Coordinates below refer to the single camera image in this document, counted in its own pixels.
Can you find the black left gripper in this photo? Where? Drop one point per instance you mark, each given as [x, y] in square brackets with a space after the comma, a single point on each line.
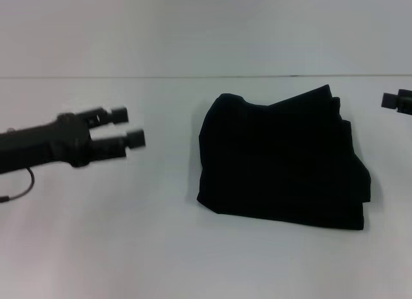
[42, 144]

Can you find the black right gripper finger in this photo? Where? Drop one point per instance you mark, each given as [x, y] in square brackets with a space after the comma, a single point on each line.
[397, 101]

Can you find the black shirt with FREE print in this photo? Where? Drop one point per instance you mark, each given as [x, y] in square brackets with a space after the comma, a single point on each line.
[280, 164]

